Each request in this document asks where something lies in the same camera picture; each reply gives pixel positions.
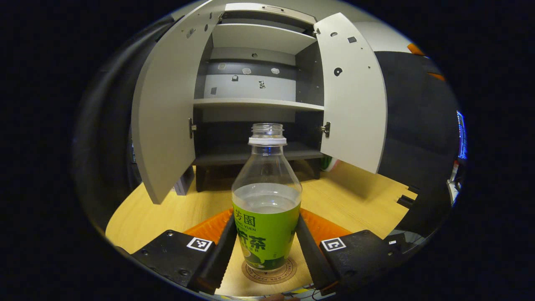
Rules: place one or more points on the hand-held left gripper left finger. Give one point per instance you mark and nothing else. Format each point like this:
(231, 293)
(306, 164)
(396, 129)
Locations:
(217, 259)

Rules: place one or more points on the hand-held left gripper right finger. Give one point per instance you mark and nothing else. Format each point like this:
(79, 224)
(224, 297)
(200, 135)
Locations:
(313, 259)

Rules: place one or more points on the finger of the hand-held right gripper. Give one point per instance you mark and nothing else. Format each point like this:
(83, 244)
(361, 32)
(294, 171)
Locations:
(405, 202)
(413, 190)

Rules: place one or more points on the round brown coaster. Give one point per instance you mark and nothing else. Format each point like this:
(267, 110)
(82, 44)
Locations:
(288, 274)

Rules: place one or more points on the green label plastic bottle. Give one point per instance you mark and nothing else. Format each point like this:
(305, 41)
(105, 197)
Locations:
(266, 225)

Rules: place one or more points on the white cabinet door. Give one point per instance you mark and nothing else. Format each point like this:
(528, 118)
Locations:
(167, 104)
(355, 104)

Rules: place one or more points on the white grey cabinet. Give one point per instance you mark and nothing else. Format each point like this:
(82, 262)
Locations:
(250, 37)

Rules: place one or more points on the white cabinet drawer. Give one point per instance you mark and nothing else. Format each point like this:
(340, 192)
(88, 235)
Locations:
(246, 9)

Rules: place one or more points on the black backdrop cloth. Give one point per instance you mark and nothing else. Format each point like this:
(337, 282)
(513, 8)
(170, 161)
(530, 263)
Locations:
(418, 125)

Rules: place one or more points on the blue lit screen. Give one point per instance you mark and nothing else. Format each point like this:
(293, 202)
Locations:
(461, 133)

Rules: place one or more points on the green white round object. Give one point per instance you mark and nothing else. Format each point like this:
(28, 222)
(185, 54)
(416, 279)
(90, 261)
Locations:
(330, 164)

